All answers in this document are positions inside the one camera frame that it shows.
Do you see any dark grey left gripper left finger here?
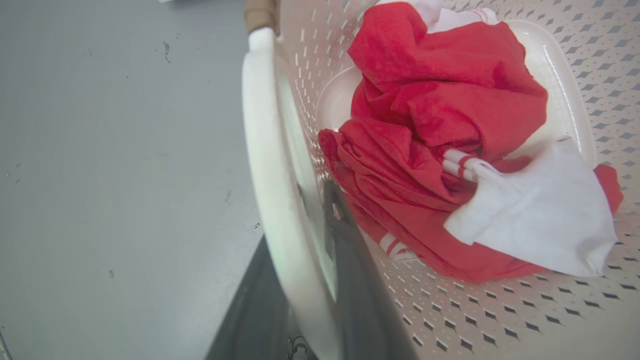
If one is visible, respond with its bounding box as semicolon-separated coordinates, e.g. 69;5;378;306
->
205;235;302;360

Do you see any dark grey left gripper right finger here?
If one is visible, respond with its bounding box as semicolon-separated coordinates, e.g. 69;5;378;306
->
322;180;418;360

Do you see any red garment with white stripes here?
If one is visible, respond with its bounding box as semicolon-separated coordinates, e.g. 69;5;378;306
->
318;1;624;284

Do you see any white perforated plastic laundry basket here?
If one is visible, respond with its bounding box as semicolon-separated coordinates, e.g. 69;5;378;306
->
242;0;640;360

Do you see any white cloth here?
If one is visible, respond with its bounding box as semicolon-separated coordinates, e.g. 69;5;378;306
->
443;136;619;278

